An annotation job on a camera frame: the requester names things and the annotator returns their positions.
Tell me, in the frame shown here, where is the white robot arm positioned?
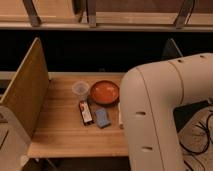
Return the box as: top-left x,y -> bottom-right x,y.
120,53 -> 213,171

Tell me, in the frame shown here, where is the orange bowl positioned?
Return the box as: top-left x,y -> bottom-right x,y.
90,80 -> 119,106

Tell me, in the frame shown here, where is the clear plastic cup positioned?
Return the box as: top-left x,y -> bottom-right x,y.
72,81 -> 90,100

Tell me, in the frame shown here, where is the dark candy bar packet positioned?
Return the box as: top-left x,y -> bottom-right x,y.
79,101 -> 94,125

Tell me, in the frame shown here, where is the right dark side panel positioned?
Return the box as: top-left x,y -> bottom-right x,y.
162,38 -> 213,132

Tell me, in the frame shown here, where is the left wooden side panel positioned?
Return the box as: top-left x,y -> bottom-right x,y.
0,38 -> 49,142

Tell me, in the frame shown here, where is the middle metal frame leg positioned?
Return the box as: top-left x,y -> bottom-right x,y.
86,0 -> 96,28

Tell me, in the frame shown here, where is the metal frame leg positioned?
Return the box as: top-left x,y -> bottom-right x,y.
22,0 -> 41,27
86,0 -> 96,28
174,0 -> 195,29

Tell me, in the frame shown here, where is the left metal frame leg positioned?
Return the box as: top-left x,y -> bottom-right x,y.
22,0 -> 41,27

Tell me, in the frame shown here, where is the right metal frame leg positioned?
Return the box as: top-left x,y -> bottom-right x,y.
174,0 -> 195,29

